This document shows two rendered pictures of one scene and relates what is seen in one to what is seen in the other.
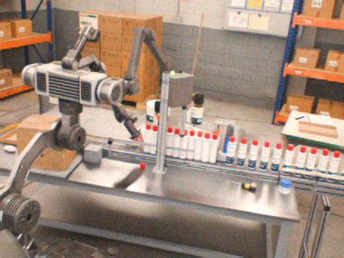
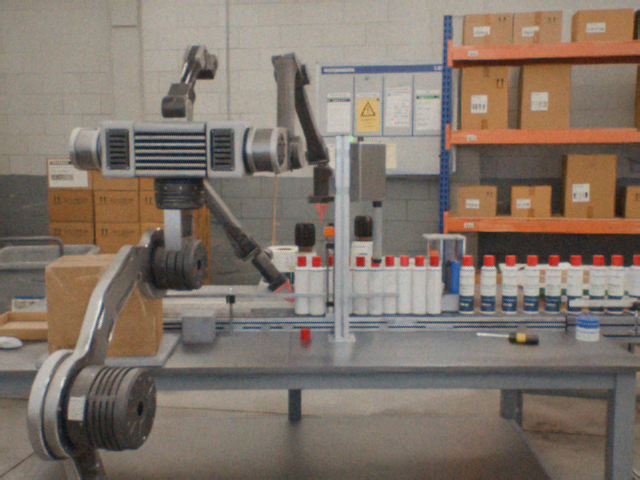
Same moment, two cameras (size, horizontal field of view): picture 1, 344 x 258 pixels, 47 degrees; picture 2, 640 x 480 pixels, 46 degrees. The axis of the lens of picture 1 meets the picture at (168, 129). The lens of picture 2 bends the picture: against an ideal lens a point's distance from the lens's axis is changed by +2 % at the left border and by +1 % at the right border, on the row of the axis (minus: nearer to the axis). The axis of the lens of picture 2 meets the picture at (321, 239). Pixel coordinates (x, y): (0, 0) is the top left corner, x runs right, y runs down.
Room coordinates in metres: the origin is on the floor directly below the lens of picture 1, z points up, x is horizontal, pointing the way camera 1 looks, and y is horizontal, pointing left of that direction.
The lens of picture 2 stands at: (0.01, 0.59, 1.45)
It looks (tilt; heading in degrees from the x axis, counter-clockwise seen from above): 7 degrees down; 348
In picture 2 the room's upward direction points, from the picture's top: straight up
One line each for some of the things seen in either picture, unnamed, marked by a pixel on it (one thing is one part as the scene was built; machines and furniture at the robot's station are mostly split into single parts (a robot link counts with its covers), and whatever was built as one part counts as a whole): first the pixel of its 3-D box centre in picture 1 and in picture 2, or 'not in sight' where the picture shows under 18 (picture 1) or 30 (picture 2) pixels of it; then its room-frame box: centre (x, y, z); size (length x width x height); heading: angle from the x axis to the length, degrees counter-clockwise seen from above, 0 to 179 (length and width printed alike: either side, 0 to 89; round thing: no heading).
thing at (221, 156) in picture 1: (223, 140); (443, 272); (2.53, -0.38, 1.01); 0.14 x 0.13 x 0.26; 80
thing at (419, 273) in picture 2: (206, 147); (419, 285); (2.46, -0.26, 0.98); 0.05 x 0.05 x 0.20
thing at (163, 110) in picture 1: (163, 123); (341, 238); (2.37, 0.03, 1.16); 0.04 x 0.04 x 0.67; 80
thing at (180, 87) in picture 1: (177, 89); (360, 171); (2.42, -0.04, 1.38); 0.17 x 0.10 x 0.19; 135
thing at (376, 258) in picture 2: (183, 121); (377, 232); (2.39, -0.09, 1.18); 0.04 x 0.04 x 0.21
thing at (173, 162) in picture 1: (158, 157); (326, 321); (2.52, 0.05, 0.85); 1.65 x 0.11 x 0.05; 80
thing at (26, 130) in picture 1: (47, 141); (108, 303); (2.35, 0.77, 0.99); 0.30 x 0.24 x 0.27; 85
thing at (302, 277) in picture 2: (147, 137); (302, 285); (2.54, 0.14, 0.98); 0.05 x 0.05 x 0.20
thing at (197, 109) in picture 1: (197, 110); (363, 248); (3.08, -0.23, 1.04); 0.09 x 0.09 x 0.29
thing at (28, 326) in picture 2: (28, 137); (37, 325); (2.70, 1.03, 0.85); 0.30 x 0.26 x 0.04; 80
